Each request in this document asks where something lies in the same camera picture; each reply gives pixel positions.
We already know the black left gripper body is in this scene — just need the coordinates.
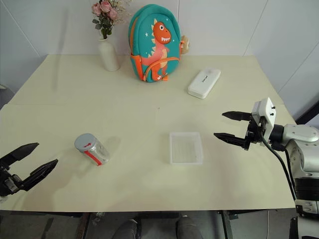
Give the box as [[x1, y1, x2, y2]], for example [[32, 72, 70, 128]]
[[0, 164, 26, 198]]

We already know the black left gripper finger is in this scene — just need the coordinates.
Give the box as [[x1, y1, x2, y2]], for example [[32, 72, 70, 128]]
[[0, 142, 40, 168], [21, 159, 59, 192]]

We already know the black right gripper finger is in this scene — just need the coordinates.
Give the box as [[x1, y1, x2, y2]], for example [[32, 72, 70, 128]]
[[213, 132, 251, 151], [221, 111, 253, 123]]

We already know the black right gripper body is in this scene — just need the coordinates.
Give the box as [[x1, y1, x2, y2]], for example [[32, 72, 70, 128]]
[[245, 116, 267, 147]]

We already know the silver red can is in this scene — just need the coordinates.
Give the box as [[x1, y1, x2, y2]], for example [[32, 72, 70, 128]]
[[81, 138, 111, 167]]

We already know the clear plastic tray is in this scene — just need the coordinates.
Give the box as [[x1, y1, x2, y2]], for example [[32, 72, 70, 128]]
[[169, 131, 204, 165]]

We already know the white rectangular case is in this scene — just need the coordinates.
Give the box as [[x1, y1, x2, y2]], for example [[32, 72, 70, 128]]
[[187, 68, 222, 100]]

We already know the grey chair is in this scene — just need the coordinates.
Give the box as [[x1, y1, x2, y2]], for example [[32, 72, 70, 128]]
[[0, 83, 15, 111]]

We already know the dark rounded shape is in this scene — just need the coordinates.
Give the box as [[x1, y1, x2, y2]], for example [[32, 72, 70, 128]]
[[176, 216, 204, 239], [115, 219, 141, 239]]

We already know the teal dinosaur backpack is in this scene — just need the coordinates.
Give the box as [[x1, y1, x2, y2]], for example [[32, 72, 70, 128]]
[[128, 3, 181, 83]]

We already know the white ceramic vase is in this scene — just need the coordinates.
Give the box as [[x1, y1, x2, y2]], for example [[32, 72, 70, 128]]
[[97, 36, 121, 72]]

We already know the pink flower bouquet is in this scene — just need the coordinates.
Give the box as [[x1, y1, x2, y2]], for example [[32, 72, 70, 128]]
[[91, 0, 133, 40]]

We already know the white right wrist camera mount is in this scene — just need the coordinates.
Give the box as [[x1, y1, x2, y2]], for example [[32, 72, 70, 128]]
[[251, 97, 276, 140]]

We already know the black metal table frame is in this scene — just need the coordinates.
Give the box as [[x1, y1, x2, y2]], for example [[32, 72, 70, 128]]
[[216, 210, 296, 239]]

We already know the beige plush keychain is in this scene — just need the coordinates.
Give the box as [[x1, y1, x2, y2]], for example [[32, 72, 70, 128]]
[[179, 34, 191, 56]]

